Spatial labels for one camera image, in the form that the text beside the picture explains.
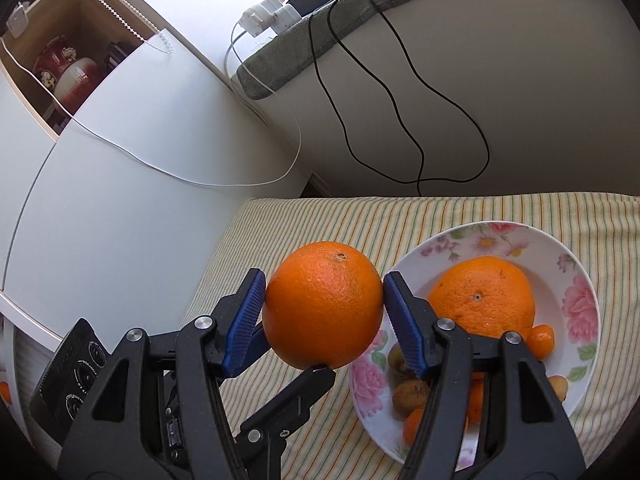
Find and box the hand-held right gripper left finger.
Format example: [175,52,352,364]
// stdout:
[57,268,267,480]

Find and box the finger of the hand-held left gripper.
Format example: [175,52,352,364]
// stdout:
[245,324,273,372]
[235,364,337,480]

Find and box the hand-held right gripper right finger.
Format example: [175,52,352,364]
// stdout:
[382,271,587,480]

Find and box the large smooth navel orange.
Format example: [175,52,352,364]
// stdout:
[262,241,385,370]

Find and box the small orange kumquat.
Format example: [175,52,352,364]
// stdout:
[402,407,426,446]

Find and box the orange mandarin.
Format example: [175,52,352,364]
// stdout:
[465,371,487,423]

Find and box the floral white plate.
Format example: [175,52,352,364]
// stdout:
[348,220,601,465]

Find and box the brown kiwi fruit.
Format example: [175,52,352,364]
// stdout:
[392,380,431,422]
[387,342,416,376]

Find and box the large orange with pale patch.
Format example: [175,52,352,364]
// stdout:
[429,256,537,341]

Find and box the striped tablecloth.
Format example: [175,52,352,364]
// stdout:
[180,191,640,480]

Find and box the oval orange kumquat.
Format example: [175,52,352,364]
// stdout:
[527,325,556,359]

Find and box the small tan round fruit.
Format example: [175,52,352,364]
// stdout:
[547,376,570,403]

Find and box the grey windowsill mat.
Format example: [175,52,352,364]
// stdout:
[236,0,616,101]

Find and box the white red ceramic jar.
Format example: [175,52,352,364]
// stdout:
[54,57,108,116]

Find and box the black shelf ornament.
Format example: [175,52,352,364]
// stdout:
[104,41,139,75]

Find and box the white power strip with chargers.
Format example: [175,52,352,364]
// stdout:
[239,0,301,38]

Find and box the dark red floral vase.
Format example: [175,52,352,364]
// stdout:
[34,35,81,86]

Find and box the white cable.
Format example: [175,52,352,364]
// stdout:
[0,20,302,187]

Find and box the thin black cable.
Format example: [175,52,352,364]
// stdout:
[327,2,426,197]

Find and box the looped black cable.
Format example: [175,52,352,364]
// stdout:
[307,0,491,186]

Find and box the white bead chain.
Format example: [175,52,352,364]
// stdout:
[52,0,173,53]

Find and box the white wall plug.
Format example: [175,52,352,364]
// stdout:
[7,4,28,38]

